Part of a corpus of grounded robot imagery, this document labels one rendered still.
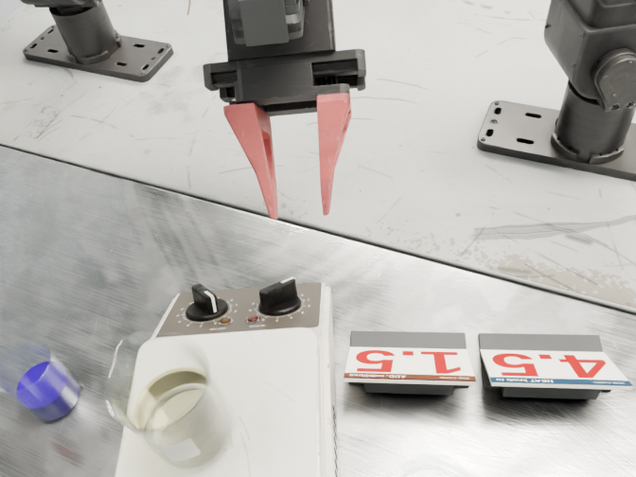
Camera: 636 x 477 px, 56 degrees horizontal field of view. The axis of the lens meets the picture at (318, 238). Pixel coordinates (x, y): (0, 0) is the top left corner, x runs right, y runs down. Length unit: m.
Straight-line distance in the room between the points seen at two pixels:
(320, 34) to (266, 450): 0.25
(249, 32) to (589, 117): 0.35
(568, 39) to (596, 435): 0.30
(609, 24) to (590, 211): 0.16
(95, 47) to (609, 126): 0.59
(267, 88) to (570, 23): 0.26
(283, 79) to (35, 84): 0.52
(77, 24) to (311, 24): 0.47
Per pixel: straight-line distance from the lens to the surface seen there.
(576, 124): 0.60
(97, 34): 0.82
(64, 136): 0.75
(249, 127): 0.38
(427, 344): 0.48
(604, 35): 0.52
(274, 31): 0.32
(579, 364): 0.48
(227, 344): 0.40
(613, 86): 0.54
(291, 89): 0.38
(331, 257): 0.54
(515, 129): 0.64
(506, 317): 0.51
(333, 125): 0.38
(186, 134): 0.69
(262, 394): 0.38
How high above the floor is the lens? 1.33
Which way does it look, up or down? 51 degrees down
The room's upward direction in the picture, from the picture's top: 10 degrees counter-clockwise
